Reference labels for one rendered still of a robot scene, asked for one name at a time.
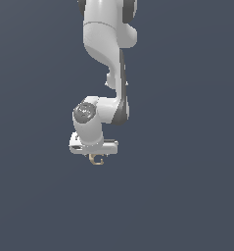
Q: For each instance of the small tan hooked object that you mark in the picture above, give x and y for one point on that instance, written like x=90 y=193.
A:
x=96 y=160

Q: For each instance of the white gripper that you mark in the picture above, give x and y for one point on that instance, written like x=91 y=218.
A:
x=108 y=147

